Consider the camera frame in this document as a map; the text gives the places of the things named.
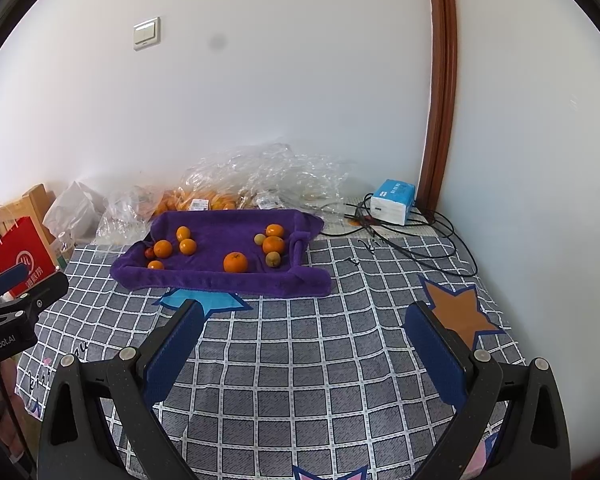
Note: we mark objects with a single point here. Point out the blue white tissue pack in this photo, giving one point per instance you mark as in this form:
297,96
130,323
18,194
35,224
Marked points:
392,202

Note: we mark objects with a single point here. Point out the white plastic bag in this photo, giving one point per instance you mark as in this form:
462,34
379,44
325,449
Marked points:
75,207

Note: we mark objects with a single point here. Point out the small orange mandarin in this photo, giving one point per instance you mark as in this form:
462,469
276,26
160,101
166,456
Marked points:
163,248
183,232

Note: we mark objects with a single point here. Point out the crumpled clear plastic bag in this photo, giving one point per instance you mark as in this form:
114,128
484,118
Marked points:
120,215

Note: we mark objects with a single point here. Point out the large orange mandarin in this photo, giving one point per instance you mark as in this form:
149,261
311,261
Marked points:
235,262
273,245

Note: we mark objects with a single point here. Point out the grey checkered tablecloth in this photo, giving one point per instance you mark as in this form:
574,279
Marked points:
305,360

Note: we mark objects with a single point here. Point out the clear plastic bottle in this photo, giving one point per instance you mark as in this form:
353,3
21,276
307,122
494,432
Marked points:
66,249

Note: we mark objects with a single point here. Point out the person's left hand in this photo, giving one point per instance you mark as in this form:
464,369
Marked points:
10,410

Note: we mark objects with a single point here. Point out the large clear plastic bag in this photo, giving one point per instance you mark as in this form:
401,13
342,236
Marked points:
280,170

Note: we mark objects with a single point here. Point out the white light switch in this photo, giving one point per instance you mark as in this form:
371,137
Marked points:
146,33

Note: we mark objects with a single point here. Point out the red paper bag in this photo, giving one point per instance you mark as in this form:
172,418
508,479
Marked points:
30,245

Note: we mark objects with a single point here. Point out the pile of bagged oranges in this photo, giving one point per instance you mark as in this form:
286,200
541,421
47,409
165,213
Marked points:
215,200

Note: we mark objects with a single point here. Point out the brown wooden door frame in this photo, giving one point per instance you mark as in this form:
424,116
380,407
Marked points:
442,85

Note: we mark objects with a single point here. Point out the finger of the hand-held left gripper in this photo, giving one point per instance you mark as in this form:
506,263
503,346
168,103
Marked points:
50,290
7,280

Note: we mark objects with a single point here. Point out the purple towel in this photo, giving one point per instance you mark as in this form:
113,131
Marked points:
215,230

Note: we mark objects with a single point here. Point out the yellow green plum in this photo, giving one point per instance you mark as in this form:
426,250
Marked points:
260,239
273,259

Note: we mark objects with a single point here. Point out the wooden furniture frame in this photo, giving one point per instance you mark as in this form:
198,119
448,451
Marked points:
37,200

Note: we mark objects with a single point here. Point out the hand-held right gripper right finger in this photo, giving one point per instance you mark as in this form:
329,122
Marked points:
435,360

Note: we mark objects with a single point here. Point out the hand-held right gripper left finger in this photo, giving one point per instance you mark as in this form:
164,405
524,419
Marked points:
172,355

